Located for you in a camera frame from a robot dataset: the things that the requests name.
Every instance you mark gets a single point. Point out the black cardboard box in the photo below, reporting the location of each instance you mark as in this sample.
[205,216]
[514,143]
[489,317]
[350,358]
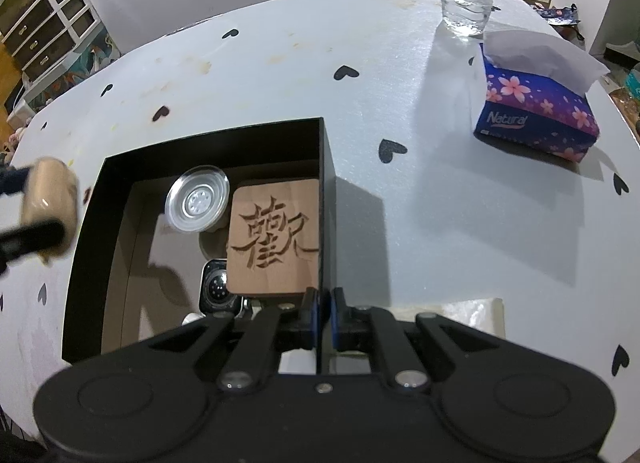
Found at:
[95,243]

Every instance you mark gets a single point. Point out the carved wooden coaster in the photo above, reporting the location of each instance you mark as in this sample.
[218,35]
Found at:
[272,238]

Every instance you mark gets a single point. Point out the black smartwatch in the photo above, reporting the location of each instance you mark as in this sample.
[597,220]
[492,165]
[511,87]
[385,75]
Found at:
[218,288]

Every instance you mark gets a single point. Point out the clear snack bag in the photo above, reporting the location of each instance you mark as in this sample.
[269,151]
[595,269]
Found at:
[627,105]

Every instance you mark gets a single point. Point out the white drawer cabinet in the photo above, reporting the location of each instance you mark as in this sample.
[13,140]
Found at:
[45,23]

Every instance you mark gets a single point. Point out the blue floral tissue box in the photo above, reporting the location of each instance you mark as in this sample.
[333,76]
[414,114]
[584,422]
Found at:
[535,115]

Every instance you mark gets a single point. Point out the white shoe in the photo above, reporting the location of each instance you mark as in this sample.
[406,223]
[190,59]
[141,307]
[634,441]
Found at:
[624,50]

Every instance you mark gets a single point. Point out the beige round wooden block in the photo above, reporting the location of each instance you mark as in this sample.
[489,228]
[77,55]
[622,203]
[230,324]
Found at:
[50,200]

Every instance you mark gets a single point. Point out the teal printed panel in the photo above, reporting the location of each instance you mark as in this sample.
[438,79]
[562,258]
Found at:
[92,58]

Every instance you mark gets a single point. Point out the blue snack packet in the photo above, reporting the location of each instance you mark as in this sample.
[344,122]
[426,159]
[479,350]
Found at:
[557,14]

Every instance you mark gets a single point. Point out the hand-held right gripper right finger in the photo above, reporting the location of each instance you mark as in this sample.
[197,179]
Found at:
[336,319]

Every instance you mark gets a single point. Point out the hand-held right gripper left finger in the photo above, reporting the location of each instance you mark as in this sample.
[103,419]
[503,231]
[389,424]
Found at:
[315,319]

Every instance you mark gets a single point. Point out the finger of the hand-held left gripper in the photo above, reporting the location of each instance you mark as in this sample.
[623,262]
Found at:
[30,240]
[15,181]

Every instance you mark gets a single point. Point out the round silver metal lid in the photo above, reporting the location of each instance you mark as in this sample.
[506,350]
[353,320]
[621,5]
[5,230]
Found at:
[197,203]

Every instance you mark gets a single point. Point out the translucent plastic sheet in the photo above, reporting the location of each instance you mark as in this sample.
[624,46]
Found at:
[450,318]

